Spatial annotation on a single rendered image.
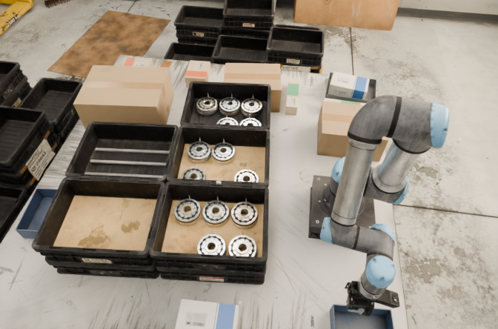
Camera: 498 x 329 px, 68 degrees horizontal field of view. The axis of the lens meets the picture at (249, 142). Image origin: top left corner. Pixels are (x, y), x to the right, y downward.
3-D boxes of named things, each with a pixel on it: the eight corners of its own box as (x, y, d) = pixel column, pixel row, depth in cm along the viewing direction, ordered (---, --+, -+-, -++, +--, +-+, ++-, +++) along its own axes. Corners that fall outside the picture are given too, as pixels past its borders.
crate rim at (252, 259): (268, 189, 142) (269, 185, 140) (267, 264, 122) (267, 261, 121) (166, 184, 143) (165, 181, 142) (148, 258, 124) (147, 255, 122)
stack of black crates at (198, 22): (229, 42, 339) (228, 8, 313) (223, 62, 319) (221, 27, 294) (187, 38, 342) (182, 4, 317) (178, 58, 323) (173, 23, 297)
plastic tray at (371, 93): (374, 86, 214) (376, 79, 211) (373, 109, 202) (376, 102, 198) (328, 78, 219) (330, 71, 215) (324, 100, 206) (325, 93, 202)
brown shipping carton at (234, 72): (278, 86, 214) (279, 63, 202) (279, 112, 199) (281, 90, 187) (226, 85, 214) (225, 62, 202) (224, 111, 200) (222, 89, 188)
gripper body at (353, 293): (344, 287, 125) (351, 273, 116) (369, 290, 124) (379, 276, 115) (345, 310, 120) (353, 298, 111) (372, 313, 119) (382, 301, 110)
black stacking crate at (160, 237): (267, 202, 149) (268, 187, 141) (265, 275, 130) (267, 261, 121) (170, 198, 150) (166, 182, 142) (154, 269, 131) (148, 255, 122)
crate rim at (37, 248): (166, 184, 143) (165, 181, 142) (148, 258, 124) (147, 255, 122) (65, 179, 145) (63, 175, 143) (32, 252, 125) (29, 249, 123)
